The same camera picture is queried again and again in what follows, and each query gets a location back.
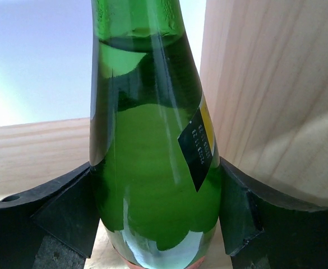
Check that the wooden three-tier shelf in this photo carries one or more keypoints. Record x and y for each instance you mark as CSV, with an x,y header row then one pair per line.
x,y
266,89

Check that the green glass bottle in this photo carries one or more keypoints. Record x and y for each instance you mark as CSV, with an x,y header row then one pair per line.
x,y
153,156

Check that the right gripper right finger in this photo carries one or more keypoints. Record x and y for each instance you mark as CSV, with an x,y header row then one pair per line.
x,y
265,228

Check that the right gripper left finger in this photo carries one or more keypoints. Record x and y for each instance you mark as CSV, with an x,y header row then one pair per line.
x,y
52,225

